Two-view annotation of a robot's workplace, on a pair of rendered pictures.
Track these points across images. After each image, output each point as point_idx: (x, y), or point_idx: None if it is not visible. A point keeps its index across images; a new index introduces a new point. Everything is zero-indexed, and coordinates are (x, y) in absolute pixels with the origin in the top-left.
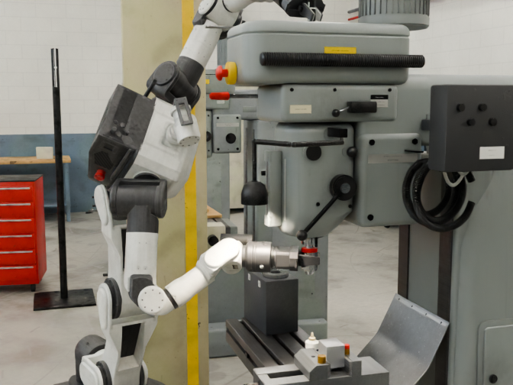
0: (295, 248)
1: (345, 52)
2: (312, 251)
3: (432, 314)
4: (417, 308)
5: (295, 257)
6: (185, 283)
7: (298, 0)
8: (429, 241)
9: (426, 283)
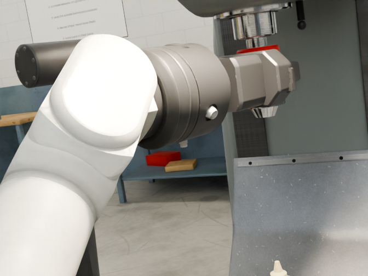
0: (234, 54)
1: None
2: (279, 50)
3: (356, 152)
4: (312, 158)
5: (286, 61)
6: (35, 257)
7: None
8: (321, 34)
9: (323, 109)
